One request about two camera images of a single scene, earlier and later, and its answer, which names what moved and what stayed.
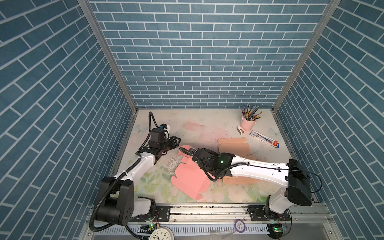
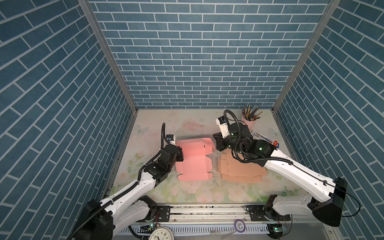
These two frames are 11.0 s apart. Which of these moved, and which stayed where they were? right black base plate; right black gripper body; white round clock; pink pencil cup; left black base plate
Moved: right black gripper body
Stayed: white round clock; pink pencil cup; left black base plate; right black base plate
